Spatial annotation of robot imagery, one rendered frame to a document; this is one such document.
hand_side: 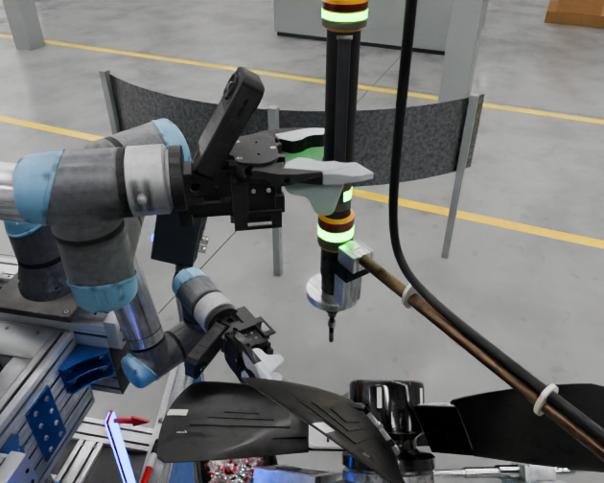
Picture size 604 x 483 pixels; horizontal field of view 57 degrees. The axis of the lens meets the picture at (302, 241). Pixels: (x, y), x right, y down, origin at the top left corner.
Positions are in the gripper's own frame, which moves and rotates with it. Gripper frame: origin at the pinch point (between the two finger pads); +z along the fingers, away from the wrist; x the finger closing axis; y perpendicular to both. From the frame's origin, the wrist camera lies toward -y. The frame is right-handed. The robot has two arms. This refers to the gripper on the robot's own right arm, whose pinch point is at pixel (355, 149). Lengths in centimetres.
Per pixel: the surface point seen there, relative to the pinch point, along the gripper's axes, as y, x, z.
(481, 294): 166, -154, 115
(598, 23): 159, -645, 491
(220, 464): 82, -18, -20
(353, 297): 18.7, 3.2, 0.2
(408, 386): 40.0, 0.8, 10.6
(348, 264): 12.3, 4.7, -1.1
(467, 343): 11.2, 19.7, 6.9
